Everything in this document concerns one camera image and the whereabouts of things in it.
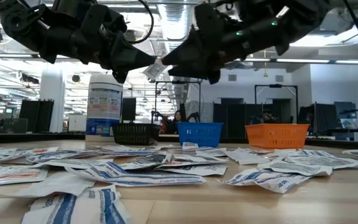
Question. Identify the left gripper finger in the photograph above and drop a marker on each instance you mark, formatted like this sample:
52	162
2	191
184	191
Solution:
120	76
129	56

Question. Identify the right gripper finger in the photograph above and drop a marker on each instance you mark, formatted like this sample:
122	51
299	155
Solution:
200	73
194	49

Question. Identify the small white barcode packet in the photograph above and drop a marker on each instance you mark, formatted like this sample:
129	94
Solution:
154	71

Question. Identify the blue plastic basket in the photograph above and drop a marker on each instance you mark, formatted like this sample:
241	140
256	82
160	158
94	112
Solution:
200	133

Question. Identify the BZK antiseptic towelette packet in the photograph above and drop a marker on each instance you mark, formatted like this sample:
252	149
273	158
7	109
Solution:
148	161

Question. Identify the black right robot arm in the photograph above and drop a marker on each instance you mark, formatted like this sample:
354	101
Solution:
291	15

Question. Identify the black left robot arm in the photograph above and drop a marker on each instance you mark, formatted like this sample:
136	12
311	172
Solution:
14	18

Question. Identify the ceiling light strip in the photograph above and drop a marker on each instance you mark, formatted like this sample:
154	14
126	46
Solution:
356	62
303	61
253	59

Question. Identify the white wipes canister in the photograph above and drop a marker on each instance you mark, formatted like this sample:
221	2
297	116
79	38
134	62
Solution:
104	105

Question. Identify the black monitor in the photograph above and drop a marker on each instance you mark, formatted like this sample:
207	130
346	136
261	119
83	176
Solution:
129	109

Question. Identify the round black speaker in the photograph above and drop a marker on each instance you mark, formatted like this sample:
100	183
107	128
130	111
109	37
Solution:
76	78

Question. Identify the yellow hanging pendant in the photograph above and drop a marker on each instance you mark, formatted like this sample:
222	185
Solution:
265	74

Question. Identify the person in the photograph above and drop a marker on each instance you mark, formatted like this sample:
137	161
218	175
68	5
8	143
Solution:
177	123

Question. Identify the black plastic basket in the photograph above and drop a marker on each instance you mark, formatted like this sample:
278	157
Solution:
135	133

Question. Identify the white cabinet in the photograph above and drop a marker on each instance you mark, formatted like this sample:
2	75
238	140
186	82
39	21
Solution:
77	123

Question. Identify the white building pillar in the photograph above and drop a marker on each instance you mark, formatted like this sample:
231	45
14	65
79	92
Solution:
52	102

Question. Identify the black partition panels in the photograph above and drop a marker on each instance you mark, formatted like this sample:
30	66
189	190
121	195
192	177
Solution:
36	115

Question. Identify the orange plastic basket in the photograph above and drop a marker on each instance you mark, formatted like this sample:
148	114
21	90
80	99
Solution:
277	137

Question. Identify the grey box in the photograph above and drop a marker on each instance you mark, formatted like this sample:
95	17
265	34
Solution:
14	126

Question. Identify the blue screen monitor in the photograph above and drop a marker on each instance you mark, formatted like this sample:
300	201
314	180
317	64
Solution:
345	112

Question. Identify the crumpled blue striped bandage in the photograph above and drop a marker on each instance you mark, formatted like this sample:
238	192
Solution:
64	208
259	180

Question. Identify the plain white bandage wrapper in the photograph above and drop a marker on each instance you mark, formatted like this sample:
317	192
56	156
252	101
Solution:
51	185

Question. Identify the black metal rig frame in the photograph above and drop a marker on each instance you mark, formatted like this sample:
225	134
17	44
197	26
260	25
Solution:
179	82
275	85

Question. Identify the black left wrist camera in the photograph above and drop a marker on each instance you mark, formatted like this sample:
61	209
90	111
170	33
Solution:
89	15

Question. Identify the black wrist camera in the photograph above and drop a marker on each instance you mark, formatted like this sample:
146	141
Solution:
210	18
89	15

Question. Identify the square wall vent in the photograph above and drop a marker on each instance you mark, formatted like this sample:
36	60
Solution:
279	78
232	77

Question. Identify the silver ventilation duct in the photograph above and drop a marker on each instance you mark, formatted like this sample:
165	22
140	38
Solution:
176	21

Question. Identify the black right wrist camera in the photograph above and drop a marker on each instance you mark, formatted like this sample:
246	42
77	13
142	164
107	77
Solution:
210	18

